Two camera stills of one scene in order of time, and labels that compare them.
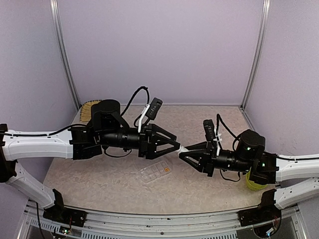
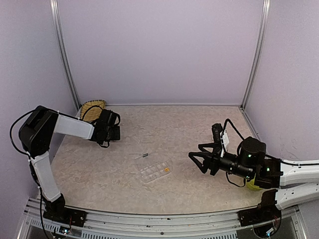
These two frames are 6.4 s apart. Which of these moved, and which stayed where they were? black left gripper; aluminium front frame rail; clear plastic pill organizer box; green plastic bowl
Moved: black left gripper
Stayed: clear plastic pill organizer box; aluminium front frame rail; green plastic bowl
